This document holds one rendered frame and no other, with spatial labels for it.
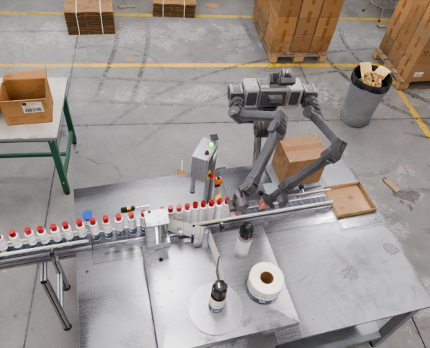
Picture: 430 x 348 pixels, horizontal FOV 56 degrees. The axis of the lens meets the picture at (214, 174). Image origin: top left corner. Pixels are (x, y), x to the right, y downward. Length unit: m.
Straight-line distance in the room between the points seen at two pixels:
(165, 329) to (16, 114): 2.10
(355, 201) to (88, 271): 1.90
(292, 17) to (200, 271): 3.86
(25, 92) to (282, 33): 3.31
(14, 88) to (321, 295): 2.83
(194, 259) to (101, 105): 2.81
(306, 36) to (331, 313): 4.00
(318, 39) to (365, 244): 3.53
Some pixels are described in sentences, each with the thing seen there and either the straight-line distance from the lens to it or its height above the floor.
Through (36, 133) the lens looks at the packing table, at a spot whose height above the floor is 0.78.
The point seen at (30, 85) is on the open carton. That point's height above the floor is 0.96.
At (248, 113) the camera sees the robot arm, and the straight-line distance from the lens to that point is 2.50.
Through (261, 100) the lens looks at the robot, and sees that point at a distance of 2.75.
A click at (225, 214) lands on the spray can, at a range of 2.67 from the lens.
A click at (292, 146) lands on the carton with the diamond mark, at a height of 1.12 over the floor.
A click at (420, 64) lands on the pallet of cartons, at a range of 5.88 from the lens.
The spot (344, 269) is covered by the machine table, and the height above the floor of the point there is 0.83.
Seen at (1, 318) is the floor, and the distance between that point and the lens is 3.58.
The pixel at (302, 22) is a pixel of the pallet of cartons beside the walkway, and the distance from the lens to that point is 5.66.
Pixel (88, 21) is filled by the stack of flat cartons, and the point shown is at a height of 0.19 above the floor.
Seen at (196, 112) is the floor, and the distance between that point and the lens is 4.81.
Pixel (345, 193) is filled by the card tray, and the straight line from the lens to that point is 3.17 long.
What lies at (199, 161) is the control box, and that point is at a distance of 2.26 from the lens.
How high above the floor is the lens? 3.11
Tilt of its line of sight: 49 degrees down
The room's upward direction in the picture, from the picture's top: 7 degrees clockwise
